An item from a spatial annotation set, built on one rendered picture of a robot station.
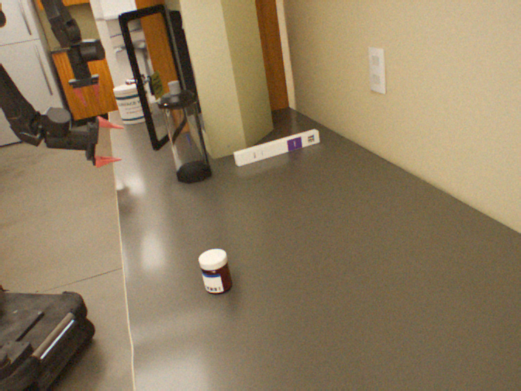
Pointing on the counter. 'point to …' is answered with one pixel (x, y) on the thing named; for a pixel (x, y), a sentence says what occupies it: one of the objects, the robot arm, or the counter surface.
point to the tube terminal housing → (227, 71)
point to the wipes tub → (129, 104)
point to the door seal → (138, 65)
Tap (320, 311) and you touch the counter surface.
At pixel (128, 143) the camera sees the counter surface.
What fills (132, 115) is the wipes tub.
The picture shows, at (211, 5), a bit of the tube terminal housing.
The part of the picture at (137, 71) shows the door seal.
